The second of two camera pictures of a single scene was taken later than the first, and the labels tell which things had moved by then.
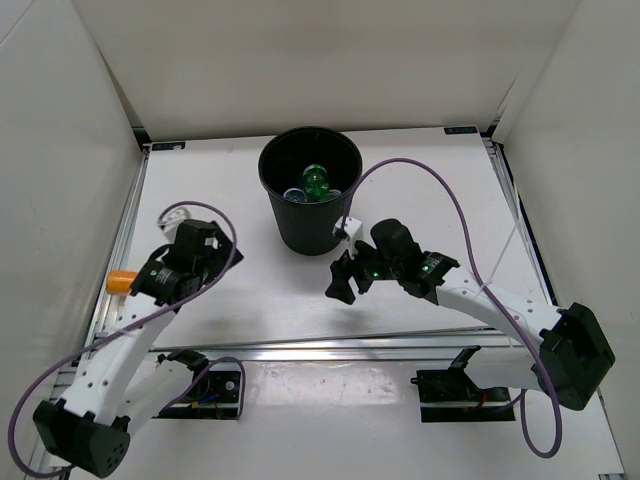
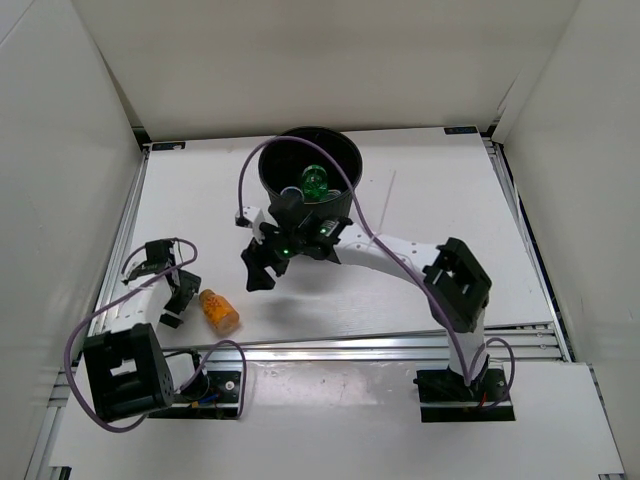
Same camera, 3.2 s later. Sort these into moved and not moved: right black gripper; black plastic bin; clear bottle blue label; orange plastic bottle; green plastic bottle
Moved: orange plastic bottle; right black gripper
Not moved: black plastic bin; green plastic bottle; clear bottle blue label
